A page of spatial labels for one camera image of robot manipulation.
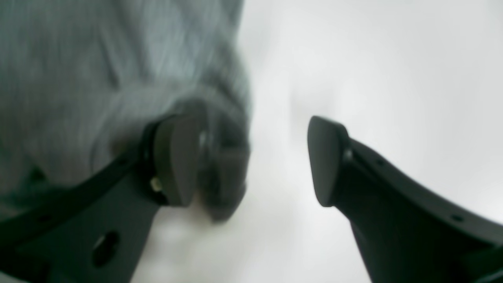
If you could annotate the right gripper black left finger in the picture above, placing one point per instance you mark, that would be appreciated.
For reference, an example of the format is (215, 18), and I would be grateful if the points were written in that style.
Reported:
(96, 232)

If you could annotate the grey T-shirt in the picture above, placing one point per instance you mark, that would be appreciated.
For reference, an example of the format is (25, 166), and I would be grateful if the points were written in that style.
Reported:
(80, 79)

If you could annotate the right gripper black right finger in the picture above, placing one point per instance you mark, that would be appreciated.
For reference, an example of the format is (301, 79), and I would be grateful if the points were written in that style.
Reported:
(405, 233)

